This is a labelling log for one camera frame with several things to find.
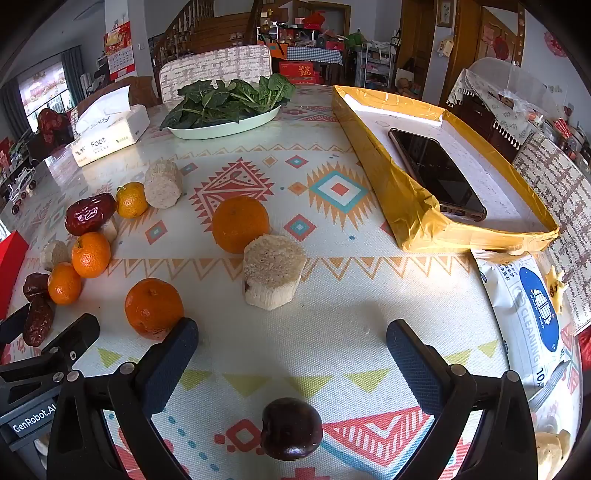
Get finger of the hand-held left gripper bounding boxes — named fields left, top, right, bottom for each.
left=0, top=304, right=32, bottom=344
left=28, top=313, right=101, bottom=370

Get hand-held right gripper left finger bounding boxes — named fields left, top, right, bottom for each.
left=46, top=318, right=200, bottom=480

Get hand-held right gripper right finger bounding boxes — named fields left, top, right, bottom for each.
left=387, top=319, right=540, bottom=480

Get long red date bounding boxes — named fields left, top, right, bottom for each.
left=22, top=298, right=55, bottom=348

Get small red date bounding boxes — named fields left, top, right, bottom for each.
left=23, top=272, right=51, bottom=303

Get small mandarin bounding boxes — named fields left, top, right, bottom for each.
left=115, top=181, right=149, bottom=219
left=47, top=262, right=83, bottom=306
left=71, top=231, right=112, bottom=279

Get medium mandarin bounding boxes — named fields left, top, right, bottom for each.
left=124, top=278, right=185, bottom=341

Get small peeled sugarcane piece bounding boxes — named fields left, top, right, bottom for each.
left=40, top=240, right=70, bottom=272

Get large red date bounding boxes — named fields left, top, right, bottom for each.
left=64, top=193, right=117, bottom=237

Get dark purple plum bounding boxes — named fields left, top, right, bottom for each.
left=260, top=397, right=324, bottom=462

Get large orange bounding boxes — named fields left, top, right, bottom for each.
left=211, top=196, right=271, bottom=254

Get white blue wet wipes packet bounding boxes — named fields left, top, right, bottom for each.
left=471, top=249, right=583, bottom=416

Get yellow-edged white tray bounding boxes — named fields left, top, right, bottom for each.
left=331, top=84, right=560, bottom=254

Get pale yellow item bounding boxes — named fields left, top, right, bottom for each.
left=536, top=429, right=573, bottom=480

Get yellow star-shaped item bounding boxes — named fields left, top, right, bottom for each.
left=544, top=268, right=566, bottom=315

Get white tissue box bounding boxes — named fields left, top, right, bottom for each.
left=70, top=85, right=151, bottom=168

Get black smartphone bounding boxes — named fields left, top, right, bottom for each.
left=388, top=128, right=488, bottom=223

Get red plush item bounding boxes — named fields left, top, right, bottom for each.
left=37, top=107, right=75, bottom=144

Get patterned cushioned chair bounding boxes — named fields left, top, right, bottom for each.
left=512, top=134, right=591, bottom=333
left=158, top=45, right=272, bottom=104

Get window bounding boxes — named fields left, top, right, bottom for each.
left=18, top=62, right=70, bottom=118

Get pale green oval plate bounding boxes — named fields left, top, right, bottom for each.
left=166, top=104, right=282, bottom=140

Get brown wooden chair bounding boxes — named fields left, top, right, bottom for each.
left=76, top=76, right=160, bottom=116

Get grey curtain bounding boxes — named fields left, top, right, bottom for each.
left=61, top=46, right=86, bottom=104

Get spinach leaves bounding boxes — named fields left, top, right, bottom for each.
left=159, top=76, right=297, bottom=131

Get white fringed cloth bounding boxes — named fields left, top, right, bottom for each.
left=445, top=68, right=571, bottom=153

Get white metal rack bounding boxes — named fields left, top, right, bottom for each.
left=355, top=41, right=398, bottom=88

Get translucent food cover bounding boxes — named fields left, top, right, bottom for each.
left=468, top=56, right=566, bottom=112

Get red gift box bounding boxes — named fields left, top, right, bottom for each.
left=278, top=61, right=321, bottom=85

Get table with checkered cloth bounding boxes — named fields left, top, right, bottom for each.
left=286, top=46, right=345, bottom=68

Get wooden staircase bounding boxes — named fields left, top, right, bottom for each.
left=152, top=0, right=259, bottom=56

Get wooden door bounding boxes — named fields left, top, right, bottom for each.
left=455, top=4, right=527, bottom=93

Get red wall calendar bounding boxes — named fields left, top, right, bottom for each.
left=104, top=21, right=138, bottom=81

